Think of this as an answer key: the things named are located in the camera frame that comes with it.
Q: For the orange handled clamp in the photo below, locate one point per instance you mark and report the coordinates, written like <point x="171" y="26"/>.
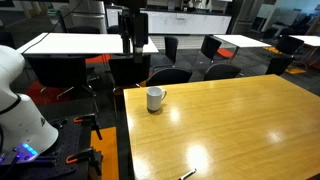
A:
<point x="89" y="119"/>
<point x="88" y="154"/>

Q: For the orange handled clamp upper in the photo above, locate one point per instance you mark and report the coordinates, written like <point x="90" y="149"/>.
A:
<point x="89" y="119"/>

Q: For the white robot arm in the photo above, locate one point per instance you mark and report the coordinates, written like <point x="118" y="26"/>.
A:
<point x="25" y="133"/>

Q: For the white ceramic mug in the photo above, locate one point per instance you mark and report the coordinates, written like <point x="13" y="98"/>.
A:
<point x="155" y="95"/>

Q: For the black office chair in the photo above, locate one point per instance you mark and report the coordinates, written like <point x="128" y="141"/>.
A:
<point x="171" y="45"/>
<point x="289" y="45"/>
<point x="167" y="76"/>
<point x="210" y="47"/>
<point x="221" y="71"/>

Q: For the white kitchen counter cabinets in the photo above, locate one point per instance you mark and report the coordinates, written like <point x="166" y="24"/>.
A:
<point x="165" y="22"/>

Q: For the white table left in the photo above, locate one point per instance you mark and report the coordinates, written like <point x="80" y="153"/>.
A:
<point x="69" y="43"/>

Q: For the black mounting base plate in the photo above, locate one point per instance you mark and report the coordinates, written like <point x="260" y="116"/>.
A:
<point x="50" y="165"/>

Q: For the white table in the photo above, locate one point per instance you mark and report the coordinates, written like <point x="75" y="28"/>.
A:
<point x="69" y="43"/>
<point x="242" y="41"/>
<point x="310" y="40"/>

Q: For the black camera on stand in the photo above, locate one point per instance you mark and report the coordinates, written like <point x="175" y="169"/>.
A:
<point x="133" y="28"/>

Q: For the white table far right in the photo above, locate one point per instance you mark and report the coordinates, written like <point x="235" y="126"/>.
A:
<point x="310" y="40"/>

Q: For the black and silver marker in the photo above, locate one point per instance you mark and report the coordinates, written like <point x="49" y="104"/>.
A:
<point x="188" y="174"/>

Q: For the orange handled clamp lower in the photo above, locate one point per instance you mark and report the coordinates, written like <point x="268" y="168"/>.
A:
<point x="88" y="154"/>

